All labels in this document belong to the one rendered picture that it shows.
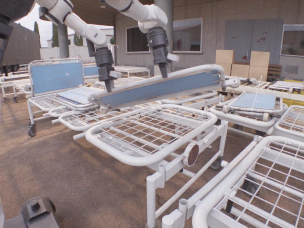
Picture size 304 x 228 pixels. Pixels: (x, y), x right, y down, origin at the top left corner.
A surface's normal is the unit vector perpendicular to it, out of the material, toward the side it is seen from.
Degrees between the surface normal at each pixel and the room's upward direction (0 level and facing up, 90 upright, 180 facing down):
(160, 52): 83
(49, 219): 0
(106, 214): 0
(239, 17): 90
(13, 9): 123
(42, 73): 90
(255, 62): 90
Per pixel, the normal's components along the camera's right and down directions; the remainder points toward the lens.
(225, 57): -0.54, 0.26
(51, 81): 0.75, 0.22
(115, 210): 0.00, -0.95
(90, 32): 0.22, 0.05
